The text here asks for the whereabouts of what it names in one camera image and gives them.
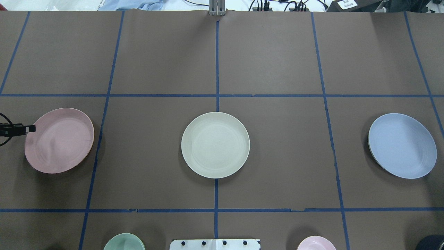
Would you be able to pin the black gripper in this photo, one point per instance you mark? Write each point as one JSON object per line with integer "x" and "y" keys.
{"x": 21, "y": 129}

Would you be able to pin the pink plate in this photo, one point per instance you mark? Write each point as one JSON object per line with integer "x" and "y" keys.
{"x": 62, "y": 139}

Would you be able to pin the green plate under blue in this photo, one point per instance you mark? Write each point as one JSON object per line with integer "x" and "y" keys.
{"x": 373, "y": 157}

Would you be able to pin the light blue cloth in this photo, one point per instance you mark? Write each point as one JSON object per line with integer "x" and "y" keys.
{"x": 120, "y": 5}

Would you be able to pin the green bowl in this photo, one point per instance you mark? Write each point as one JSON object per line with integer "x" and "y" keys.
{"x": 125, "y": 241}

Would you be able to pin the cream plate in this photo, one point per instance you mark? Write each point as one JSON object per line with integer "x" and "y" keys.
{"x": 215, "y": 145}

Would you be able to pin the pink bowl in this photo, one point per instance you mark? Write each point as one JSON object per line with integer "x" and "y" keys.
{"x": 315, "y": 243}

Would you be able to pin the dark blue pot with lid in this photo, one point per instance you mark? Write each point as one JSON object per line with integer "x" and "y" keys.
{"x": 431, "y": 242}

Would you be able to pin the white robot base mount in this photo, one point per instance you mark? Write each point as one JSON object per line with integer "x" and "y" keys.
{"x": 215, "y": 244}

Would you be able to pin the aluminium frame post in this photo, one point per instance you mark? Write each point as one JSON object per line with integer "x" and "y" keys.
{"x": 217, "y": 8}

